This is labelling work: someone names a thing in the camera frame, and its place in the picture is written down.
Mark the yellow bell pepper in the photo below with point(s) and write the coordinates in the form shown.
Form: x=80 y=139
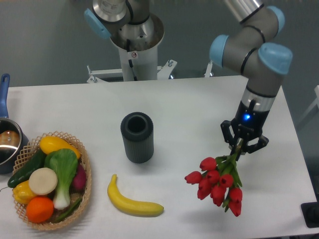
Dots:
x=22 y=193

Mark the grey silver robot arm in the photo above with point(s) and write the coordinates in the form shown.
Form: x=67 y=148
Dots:
x=136 y=33

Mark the black device at edge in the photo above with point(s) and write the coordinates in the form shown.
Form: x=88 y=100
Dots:
x=311 y=214

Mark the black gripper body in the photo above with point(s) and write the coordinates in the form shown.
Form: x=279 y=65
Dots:
x=248 y=121

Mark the dark green cucumber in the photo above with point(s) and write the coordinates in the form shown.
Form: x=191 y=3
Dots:
x=24 y=173

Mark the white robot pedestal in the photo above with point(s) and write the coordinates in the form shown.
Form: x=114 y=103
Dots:
x=135 y=66

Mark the green bok choy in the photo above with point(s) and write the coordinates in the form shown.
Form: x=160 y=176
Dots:
x=64 y=163

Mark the beige round disc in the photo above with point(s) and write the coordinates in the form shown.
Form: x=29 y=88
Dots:
x=43 y=181

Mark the woven wicker basket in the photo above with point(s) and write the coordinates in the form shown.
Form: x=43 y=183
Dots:
x=26 y=153

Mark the purple red onion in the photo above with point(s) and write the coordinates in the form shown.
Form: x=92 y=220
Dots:
x=79 y=181

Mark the orange fruit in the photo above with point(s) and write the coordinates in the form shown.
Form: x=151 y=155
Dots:
x=39 y=209

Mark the red tulip bouquet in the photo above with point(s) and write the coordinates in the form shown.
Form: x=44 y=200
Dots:
x=218 y=178

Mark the blue handled saucepan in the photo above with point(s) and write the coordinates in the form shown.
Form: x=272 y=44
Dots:
x=12 y=138

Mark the dark grey ribbed vase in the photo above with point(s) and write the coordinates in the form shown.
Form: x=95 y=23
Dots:
x=137 y=131

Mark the yellow banana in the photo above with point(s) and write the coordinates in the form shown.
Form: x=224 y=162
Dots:
x=130 y=206

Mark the yellow squash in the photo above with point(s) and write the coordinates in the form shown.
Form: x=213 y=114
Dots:
x=49 y=144

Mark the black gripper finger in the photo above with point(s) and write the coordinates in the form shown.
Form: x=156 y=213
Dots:
x=244 y=147
x=229 y=138

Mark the green bean pod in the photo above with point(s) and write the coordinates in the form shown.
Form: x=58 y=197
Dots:
x=68 y=212

